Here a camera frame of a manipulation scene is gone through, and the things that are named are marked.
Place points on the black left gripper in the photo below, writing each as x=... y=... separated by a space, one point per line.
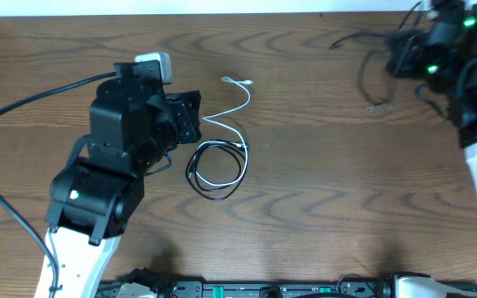
x=187 y=117

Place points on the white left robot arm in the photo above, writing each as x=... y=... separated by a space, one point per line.
x=134 y=123

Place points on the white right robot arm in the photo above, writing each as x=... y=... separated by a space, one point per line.
x=444 y=58

